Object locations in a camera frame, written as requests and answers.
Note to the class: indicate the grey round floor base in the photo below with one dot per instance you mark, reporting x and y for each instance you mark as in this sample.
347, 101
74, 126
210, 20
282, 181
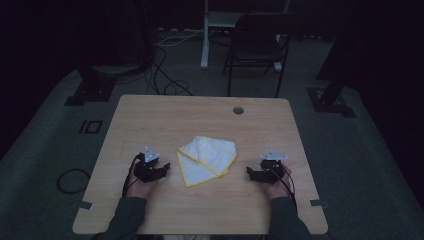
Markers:
116, 69

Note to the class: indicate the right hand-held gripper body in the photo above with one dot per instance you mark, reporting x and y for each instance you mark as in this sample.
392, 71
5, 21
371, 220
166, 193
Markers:
270, 168

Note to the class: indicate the white towel with yellow edge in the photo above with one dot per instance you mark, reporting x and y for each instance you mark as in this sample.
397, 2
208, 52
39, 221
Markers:
208, 158

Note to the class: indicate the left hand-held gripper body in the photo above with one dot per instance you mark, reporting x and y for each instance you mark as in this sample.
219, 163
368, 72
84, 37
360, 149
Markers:
148, 168

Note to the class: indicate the black folding chair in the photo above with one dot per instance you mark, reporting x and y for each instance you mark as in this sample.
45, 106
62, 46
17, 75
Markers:
256, 46

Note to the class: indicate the white desk frame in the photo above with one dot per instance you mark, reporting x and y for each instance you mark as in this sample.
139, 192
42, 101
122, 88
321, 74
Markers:
208, 36

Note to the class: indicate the grey table grommet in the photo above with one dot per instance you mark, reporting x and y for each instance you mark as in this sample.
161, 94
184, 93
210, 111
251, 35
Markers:
238, 110

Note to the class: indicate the grey tape piece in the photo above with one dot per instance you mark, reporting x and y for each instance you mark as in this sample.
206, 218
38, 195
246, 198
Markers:
318, 203

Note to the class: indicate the person's left hand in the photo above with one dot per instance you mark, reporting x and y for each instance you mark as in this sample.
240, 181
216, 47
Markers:
140, 187

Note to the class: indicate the black stand base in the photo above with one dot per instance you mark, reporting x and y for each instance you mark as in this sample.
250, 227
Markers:
330, 100
91, 90

